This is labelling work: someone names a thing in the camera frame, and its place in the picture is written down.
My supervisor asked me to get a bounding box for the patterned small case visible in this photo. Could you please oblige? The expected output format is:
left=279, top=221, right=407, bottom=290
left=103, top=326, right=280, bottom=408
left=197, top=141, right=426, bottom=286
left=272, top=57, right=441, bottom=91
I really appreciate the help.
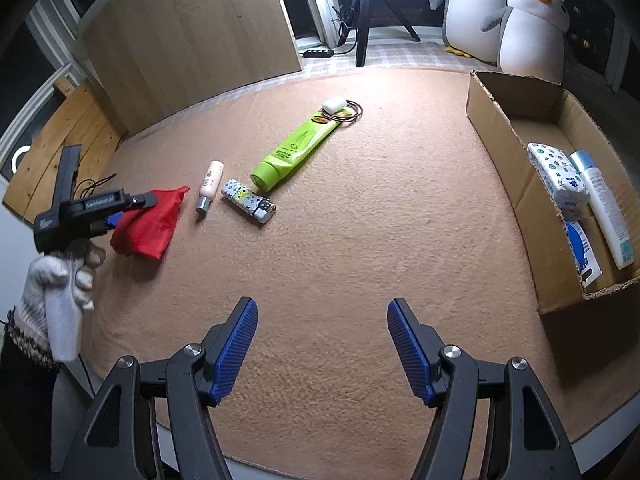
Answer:
left=221, top=179, right=277, bottom=224

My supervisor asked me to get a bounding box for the small penguin plush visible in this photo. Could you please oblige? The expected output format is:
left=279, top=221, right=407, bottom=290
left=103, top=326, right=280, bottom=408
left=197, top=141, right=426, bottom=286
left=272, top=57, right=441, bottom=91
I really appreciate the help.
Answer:
left=480, top=0, right=570, bottom=84

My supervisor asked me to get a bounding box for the green tube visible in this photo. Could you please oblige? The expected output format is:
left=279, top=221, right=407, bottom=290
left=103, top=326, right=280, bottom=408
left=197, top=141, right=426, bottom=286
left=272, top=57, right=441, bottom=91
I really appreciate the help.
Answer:
left=250, top=102, right=361, bottom=192

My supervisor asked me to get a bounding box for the light wood cabinet panel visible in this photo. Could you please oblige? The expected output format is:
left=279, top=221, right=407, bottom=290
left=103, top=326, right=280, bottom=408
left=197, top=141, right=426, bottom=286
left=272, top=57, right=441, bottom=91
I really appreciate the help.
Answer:
left=79, top=0, right=302, bottom=133

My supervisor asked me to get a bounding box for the blue white small packet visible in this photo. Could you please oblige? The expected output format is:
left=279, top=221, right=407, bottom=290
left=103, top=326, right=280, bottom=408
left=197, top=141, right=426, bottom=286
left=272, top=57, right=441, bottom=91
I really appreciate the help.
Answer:
left=565, top=220, right=602, bottom=288

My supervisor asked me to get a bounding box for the white gloved left hand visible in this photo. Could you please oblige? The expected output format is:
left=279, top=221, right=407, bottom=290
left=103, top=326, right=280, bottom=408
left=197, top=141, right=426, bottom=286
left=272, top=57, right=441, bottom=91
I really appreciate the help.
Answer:
left=15, top=240, right=105, bottom=363

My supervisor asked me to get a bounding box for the red pouch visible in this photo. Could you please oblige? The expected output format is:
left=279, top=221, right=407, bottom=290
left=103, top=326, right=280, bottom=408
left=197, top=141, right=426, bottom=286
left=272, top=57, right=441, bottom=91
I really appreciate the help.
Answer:
left=111, top=185, right=190, bottom=261

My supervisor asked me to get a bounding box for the black power strip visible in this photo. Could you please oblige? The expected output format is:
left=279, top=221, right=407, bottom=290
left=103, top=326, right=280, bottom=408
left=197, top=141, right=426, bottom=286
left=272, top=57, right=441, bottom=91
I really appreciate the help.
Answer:
left=303, top=49, right=334, bottom=58

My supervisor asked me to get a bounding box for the patterned tissue pack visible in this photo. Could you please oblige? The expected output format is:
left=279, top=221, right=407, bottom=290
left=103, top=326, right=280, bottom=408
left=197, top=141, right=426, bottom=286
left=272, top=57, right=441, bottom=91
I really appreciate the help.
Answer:
left=526, top=143, right=589, bottom=211

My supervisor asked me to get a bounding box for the white blue sunscreen bottle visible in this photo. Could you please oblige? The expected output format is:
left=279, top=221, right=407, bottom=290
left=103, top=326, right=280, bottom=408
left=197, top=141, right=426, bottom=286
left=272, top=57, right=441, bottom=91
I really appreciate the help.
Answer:
left=570, top=150, right=634, bottom=270

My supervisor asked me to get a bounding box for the pine wood board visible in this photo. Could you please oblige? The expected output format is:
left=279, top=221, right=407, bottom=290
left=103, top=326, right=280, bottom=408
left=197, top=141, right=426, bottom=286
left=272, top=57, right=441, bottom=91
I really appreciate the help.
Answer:
left=2, top=84, right=122, bottom=223

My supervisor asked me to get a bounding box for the black power adapter cable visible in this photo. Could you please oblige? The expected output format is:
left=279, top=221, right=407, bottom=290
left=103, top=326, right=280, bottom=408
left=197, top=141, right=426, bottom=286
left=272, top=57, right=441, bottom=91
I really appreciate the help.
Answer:
left=71, top=171, right=120, bottom=201

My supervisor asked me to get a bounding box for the black tripod stand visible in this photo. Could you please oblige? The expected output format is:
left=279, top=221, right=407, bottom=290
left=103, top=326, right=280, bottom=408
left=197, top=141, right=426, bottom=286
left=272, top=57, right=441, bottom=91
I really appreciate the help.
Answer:
left=332, top=0, right=422, bottom=68

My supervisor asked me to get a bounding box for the cardboard box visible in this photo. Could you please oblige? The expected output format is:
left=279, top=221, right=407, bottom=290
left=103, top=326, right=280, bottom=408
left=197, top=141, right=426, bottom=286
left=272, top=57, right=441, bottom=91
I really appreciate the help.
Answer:
left=465, top=70, right=640, bottom=316

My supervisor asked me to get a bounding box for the patterned sleeve forearm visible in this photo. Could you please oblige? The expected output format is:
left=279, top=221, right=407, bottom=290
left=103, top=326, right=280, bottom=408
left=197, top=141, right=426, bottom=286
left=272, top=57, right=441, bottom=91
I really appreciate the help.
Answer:
left=6, top=309, right=60, bottom=372

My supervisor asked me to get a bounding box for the pink small bottle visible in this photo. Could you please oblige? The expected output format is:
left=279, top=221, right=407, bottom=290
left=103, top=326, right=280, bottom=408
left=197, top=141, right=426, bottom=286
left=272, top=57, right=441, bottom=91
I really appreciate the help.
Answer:
left=195, top=160, right=224, bottom=216

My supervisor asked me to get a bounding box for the large penguin plush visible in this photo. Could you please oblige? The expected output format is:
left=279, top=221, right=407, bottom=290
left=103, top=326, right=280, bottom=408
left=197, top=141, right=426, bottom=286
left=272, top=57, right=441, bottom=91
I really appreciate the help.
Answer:
left=428, top=0, right=506, bottom=64

